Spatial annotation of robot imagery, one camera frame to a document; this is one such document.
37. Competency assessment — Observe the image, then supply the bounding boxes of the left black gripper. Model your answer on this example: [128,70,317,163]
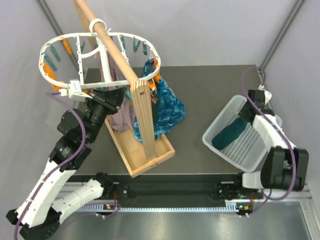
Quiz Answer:
[85,86,129,143]

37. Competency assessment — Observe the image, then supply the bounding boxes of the dark teal sock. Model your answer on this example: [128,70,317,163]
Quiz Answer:
[211,117,250,150]
[150,88,161,124]

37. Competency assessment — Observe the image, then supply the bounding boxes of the white round clip hanger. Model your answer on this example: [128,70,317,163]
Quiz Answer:
[37,17,161,92]

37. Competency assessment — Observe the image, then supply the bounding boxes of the blue patterned cloth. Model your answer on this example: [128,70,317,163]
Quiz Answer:
[148,72,186,140]

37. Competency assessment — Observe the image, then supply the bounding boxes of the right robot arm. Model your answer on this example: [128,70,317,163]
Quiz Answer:
[233,90,309,201]

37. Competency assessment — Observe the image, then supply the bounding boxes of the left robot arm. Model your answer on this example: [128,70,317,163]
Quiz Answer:
[6,87,126,240]

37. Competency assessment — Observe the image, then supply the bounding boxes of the lilac cloth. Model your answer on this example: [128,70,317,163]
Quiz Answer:
[98,51,136,133]

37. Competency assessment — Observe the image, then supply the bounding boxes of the white perforated plastic basket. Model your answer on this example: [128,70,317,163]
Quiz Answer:
[201,94,283,172]

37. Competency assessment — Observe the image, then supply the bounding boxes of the wooden rod stand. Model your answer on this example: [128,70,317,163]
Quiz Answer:
[74,0,176,178]

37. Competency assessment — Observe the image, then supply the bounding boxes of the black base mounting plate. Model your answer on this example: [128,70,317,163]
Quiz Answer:
[62,174,263,203]

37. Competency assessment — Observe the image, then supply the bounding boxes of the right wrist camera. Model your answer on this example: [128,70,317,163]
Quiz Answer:
[258,84,272,105]

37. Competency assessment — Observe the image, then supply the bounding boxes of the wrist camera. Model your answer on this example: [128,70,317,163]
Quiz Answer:
[58,79,92,102]
[258,84,272,105]

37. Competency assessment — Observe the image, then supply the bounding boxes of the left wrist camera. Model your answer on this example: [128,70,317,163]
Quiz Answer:
[58,79,92,102]

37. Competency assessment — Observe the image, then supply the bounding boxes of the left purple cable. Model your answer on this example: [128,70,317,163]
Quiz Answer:
[12,91,87,240]

